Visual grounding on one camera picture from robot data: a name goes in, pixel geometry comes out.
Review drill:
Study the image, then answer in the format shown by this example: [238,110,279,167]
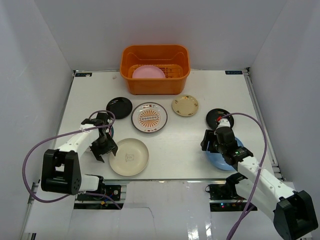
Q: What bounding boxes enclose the blue plate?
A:
[205,140,235,171]

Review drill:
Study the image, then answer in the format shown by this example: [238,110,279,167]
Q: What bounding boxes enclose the cream plate with bear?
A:
[109,138,149,177]

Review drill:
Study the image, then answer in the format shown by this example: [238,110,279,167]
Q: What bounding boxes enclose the pink plate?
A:
[132,65,166,79]

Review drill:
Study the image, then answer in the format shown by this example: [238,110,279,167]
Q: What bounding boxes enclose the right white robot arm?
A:
[200,126,319,240]

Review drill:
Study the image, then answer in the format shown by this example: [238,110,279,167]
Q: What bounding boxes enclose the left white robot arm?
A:
[40,110,118,200]

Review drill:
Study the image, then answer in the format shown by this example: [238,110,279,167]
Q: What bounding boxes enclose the orange plastic bin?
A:
[119,44,191,95]

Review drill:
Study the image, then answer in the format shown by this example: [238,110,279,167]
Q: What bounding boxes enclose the green rimmed white plate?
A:
[108,126,115,138]

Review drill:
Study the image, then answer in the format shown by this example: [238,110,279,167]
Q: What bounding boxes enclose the black plate right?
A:
[205,108,230,131]

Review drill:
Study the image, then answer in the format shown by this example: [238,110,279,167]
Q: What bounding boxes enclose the black plate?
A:
[205,108,230,131]
[106,97,133,120]

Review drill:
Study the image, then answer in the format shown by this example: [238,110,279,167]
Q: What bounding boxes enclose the beige small plate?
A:
[171,94,199,117]

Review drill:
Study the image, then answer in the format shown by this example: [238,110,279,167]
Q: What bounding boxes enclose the black plate left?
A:
[106,97,133,120]

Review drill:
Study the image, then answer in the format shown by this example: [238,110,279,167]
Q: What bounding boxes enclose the sunburst pattern plate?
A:
[131,102,168,134]

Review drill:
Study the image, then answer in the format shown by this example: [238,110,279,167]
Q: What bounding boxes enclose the right blue table label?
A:
[225,70,243,75]

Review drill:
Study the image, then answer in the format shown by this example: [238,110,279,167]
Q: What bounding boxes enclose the blue table label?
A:
[225,70,243,75]
[74,72,92,77]

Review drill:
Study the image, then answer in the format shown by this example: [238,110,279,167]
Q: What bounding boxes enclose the left blue table label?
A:
[74,72,92,77]

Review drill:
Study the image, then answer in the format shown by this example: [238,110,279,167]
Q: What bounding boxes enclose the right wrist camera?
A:
[216,118,231,130]

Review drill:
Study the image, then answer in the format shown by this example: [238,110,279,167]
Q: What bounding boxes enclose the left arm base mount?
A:
[76,183,122,206]

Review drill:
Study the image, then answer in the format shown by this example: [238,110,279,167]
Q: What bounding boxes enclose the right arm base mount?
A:
[205,184,247,213]

